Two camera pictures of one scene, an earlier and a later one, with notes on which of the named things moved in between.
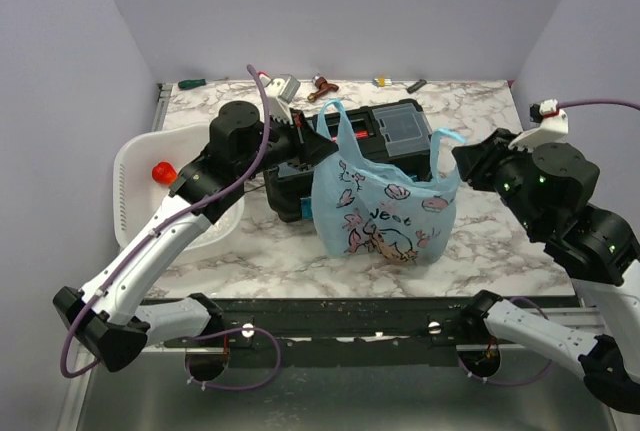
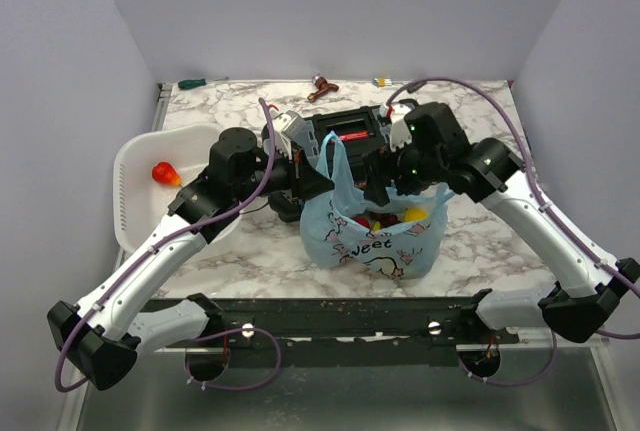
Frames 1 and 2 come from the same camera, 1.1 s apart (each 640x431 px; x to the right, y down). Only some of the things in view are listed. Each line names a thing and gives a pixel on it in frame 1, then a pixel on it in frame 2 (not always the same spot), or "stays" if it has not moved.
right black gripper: (474, 160) → (380, 162)
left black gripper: (310, 148) → (306, 181)
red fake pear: (164, 173) stays
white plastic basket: (138, 197) stays
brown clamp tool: (322, 85) stays
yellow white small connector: (381, 81) stays
